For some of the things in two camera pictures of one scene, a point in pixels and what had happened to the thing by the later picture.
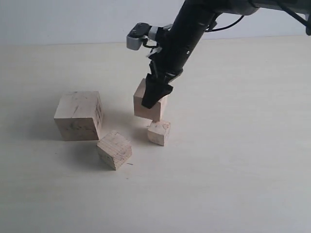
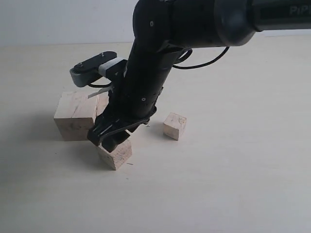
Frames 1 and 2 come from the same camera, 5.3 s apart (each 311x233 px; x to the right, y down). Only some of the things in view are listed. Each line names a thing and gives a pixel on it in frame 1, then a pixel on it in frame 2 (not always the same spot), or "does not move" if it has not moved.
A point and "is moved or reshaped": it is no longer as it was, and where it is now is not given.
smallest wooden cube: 158,132 -> 174,125
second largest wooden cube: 155,112 is moved or reshaped
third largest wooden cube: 115,149 does not move
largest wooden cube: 79,116 does not move
